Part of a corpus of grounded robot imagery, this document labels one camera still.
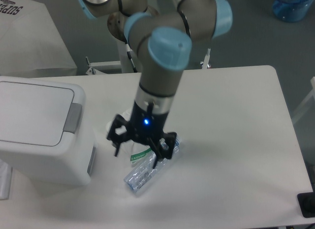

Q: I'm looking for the white frame right edge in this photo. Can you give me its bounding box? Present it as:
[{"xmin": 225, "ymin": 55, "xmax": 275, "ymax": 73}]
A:
[{"xmin": 291, "ymin": 77, "xmax": 315, "ymax": 125}]

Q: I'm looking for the white plastic wipes packet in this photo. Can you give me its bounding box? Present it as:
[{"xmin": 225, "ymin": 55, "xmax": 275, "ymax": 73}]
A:
[{"xmin": 106, "ymin": 108, "xmax": 151, "ymax": 167}]

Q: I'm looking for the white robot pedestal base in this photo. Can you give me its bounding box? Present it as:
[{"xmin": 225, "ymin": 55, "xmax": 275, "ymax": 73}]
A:
[{"xmin": 85, "ymin": 46, "xmax": 211, "ymax": 75}]

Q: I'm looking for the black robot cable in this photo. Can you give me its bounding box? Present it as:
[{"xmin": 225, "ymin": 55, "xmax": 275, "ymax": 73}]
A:
[{"xmin": 125, "ymin": 43, "xmax": 138, "ymax": 73}]

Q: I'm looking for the black device at edge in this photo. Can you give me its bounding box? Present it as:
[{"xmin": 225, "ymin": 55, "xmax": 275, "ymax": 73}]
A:
[{"xmin": 297, "ymin": 192, "xmax": 315, "ymax": 218}]

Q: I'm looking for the white object left edge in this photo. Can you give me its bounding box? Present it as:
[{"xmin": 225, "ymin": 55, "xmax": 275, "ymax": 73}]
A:
[{"xmin": 0, "ymin": 161, "xmax": 12, "ymax": 200}]

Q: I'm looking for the blue water jug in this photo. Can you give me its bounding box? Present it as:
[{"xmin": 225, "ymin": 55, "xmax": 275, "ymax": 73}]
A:
[{"xmin": 272, "ymin": 0, "xmax": 315, "ymax": 23}]

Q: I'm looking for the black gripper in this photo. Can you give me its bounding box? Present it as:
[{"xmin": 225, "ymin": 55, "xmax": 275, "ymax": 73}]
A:
[{"xmin": 106, "ymin": 100, "xmax": 178, "ymax": 169}]

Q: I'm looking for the clear plastic water bottle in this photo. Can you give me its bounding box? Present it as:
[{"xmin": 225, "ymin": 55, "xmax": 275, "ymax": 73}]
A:
[{"xmin": 124, "ymin": 135, "xmax": 182, "ymax": 195}]

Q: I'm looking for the white push-lid trash can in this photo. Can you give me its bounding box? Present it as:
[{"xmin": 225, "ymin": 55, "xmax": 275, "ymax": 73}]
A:
[{"xmin": 0, "ymin": 76, "xmax": 96, "ymax": 186}]

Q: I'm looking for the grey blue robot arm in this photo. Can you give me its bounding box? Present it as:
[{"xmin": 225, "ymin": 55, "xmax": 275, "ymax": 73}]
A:
[{"xmin": 79, "ymin": 0, "xmax": 233, "ymax": 162}]

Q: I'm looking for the white printed cardboard box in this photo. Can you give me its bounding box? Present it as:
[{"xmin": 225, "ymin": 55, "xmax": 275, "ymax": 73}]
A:
[{"xmin": 0, "ymin": 0, "xmax": 77, "ymax": 78}]

